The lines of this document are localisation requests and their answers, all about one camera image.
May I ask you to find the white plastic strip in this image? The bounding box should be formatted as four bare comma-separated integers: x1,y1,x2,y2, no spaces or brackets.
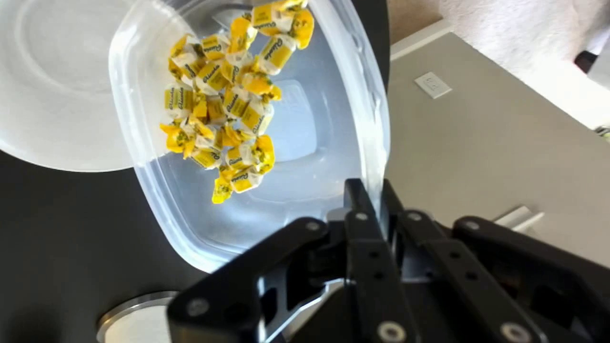
493,205,546,235

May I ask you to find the white ceramic bowl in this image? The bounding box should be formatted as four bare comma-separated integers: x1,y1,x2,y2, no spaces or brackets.
0,0,167,176

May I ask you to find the grey robot mounting platform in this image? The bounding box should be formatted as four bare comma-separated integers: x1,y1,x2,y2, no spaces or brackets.
382,31,610,271

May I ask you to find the clear plastic candy container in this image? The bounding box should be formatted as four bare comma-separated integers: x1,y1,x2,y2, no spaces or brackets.
106,0,392,275

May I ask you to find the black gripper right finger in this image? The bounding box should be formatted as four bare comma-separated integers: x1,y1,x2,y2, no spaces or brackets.
378,184,610,343

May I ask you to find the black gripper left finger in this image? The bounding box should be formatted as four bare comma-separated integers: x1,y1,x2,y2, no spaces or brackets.
167,178,420,343

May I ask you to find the white label sticker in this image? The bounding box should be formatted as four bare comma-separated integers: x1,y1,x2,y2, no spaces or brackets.
413,71,453,102

